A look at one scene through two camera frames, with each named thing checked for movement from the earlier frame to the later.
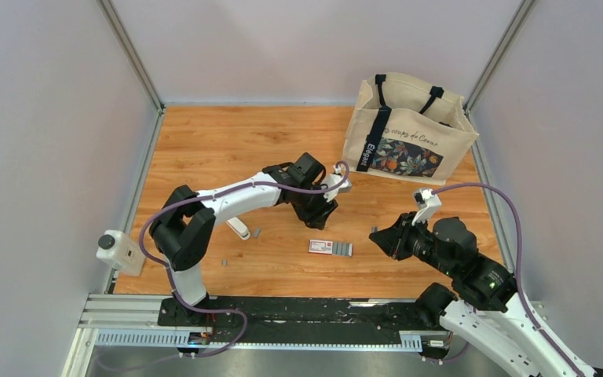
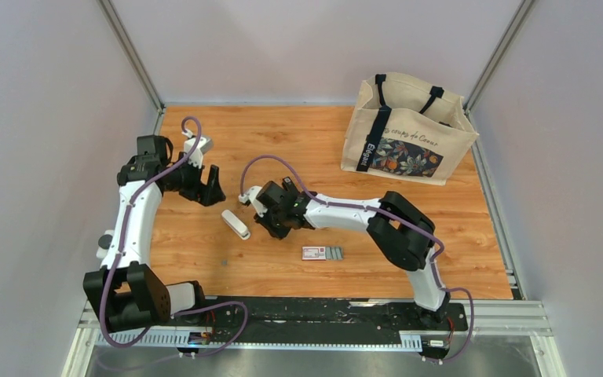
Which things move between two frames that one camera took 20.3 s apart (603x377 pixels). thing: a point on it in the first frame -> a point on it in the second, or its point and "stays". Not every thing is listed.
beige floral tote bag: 403,129 stays
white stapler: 239,228 stays
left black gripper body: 312,207 -> 185,179
